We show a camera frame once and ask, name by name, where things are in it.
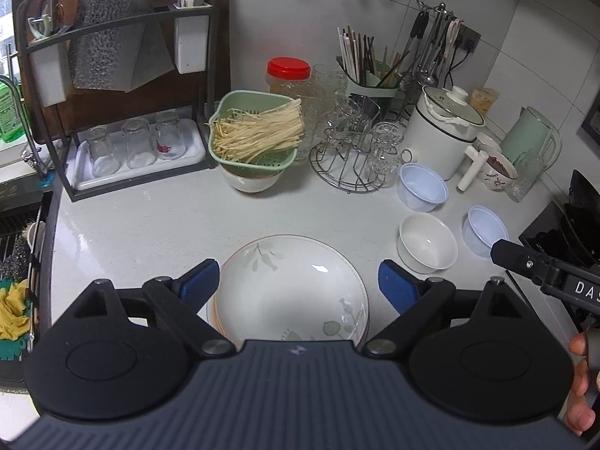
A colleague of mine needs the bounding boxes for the enoki mushrooms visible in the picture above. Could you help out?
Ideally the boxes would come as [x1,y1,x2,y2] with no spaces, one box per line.
[208,98,305,162]

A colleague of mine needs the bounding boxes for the green plastic colander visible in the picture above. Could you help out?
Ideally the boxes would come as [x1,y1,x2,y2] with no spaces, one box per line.
[207,90,305,172]

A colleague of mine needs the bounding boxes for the short steel faucet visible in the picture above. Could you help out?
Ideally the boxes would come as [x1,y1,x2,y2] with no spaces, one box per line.
[0,72,52,179]

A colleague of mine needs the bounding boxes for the white drip tray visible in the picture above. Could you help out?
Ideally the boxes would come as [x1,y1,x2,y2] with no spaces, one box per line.
[74,117,209,191]

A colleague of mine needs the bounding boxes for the hammered steel cleaver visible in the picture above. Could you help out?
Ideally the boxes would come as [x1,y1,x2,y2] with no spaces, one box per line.
[68,0,160,92]

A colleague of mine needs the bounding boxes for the metal utensil hanging stand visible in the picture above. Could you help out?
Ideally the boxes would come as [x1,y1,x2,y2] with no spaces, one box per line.
[408,2,465,85]

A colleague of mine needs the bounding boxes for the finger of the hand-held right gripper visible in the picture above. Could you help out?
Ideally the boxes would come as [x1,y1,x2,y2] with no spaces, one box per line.
[490,239,547,287]

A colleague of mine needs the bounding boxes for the dark wooden cutting board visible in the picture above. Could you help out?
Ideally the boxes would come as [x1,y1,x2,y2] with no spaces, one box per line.
[21,0,230,139]

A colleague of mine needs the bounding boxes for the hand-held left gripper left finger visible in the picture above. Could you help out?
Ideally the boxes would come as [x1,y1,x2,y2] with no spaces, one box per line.
[70,259,237,358]

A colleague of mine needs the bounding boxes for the tall clear glass vase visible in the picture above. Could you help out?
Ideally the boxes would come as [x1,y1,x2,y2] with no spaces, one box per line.
[504,149,545,203]

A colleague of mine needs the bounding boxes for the brown food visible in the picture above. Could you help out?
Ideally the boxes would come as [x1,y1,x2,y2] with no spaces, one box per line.
[485,154,516,174]

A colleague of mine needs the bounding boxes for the patterned ceramic bowl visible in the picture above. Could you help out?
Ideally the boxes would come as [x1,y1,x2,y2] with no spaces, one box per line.
[478,150,519,193]

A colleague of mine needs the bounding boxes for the glass jar with red lid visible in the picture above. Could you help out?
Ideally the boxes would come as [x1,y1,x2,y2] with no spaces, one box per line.
[265,57,312,104]

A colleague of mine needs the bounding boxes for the steel wool scrubber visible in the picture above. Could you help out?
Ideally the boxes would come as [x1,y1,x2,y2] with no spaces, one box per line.
[0,234,33,282]

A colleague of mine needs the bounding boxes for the pale green electric kettle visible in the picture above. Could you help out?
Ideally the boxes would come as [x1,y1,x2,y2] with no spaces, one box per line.
[499,105,563,183]

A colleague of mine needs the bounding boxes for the white leaf print plate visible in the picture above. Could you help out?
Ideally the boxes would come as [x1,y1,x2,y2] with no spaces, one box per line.
[209,291,235,343]
[213,234,371,344]

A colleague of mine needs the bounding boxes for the black power cable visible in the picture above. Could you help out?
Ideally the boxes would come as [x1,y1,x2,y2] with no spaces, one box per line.
[445,47,470,90]

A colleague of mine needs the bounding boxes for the yellow dish cloth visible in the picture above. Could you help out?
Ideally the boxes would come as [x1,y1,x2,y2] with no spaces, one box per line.
[0,281,31,341]

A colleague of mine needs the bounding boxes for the wire cup rack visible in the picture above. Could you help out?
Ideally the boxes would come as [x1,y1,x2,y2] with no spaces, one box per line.
[309,129,399,194]

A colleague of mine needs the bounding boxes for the large white printed plate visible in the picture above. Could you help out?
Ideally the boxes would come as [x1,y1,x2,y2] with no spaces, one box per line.
[206,291,230,338]

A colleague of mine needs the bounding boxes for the black kitchen sink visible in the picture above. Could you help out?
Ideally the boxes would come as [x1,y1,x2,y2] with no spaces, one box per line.
[0,187,54,385]

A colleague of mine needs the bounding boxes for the clear glass pitcher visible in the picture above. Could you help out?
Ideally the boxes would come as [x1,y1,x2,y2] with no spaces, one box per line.
[309,64,350,104]

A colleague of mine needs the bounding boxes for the metal ladle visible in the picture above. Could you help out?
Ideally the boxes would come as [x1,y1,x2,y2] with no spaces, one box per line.
[412,47,434,86]

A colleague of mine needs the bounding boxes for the wide steel knife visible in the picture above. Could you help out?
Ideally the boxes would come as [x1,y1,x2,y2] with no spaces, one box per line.
[126,23,176,92]

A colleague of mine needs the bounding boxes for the green dish cloth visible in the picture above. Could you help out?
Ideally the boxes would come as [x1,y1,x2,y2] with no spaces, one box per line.
[0,333,33,362]

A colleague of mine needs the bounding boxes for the green chopstick holder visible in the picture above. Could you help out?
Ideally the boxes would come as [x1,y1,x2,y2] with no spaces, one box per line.
[336,54,408,118]

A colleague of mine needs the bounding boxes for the black metal knife rack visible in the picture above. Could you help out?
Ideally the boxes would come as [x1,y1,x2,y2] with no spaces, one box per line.
[12,0,223,203]

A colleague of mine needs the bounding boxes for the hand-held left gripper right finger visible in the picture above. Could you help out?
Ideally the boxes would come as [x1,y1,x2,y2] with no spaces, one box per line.
[363,259,528,358]

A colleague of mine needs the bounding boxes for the speckled pot lid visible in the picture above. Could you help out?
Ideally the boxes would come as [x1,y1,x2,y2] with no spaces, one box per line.
[422,85,486,127]

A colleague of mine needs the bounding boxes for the bundle of chopsticks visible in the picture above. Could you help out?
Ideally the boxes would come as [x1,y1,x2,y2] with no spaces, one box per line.
[336,25,413,87]

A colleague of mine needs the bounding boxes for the white handled scissors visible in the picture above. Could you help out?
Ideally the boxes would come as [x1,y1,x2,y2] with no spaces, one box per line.
[443,19,462,52]

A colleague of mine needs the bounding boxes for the upturned drinking glass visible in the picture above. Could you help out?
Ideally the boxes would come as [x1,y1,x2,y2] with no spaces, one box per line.
[87,126,120,176]
[121,117,155,170]
[154,110,186,159]

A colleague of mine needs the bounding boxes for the green plastic bottle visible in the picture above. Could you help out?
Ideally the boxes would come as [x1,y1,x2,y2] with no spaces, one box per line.
[0,77,26,144]

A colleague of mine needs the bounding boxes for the yellow paper packet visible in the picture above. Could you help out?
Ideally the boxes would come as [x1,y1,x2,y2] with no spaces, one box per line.
[469,87,500,116]

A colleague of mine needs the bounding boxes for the set of clear glass cups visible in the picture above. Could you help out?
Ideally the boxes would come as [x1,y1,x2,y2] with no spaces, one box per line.
[323,94,406,183]

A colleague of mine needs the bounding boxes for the white ceramic bowl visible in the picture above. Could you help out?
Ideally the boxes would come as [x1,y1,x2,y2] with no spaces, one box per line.
[397,213,459,273]

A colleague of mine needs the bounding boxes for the black wok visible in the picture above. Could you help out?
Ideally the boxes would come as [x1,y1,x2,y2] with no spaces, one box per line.
[560,169,600,268]

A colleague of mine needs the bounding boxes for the person's right hand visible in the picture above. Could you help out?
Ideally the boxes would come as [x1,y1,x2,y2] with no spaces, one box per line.
[565,329,600,437]

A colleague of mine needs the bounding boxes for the white bowl under colander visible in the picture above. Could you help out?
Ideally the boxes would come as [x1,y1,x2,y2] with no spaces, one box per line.
[220,166,284,194]

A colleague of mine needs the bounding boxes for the white utensil caddy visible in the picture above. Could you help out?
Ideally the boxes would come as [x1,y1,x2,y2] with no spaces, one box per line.
[173,2,212,75]
[28,42,71,108]

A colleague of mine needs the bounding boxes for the sink drain rack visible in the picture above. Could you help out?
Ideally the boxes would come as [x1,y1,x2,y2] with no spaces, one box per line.
[0,197,48,287]

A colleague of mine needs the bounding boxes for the light blue plastic bowl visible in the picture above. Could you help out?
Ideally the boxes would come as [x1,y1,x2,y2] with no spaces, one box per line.
[462,205,510,258]
[397,163,449,213]

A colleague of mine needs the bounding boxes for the white electric cooking pot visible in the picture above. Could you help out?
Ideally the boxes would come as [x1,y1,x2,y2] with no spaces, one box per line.
[400,85,491,193]

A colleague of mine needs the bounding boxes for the small white bowl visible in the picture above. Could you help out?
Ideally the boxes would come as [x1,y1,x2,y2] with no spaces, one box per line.
[473,132,502,153]

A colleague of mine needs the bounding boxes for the black wall power strip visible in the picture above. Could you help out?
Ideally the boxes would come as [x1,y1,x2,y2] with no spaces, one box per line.
[457,23,482,54]

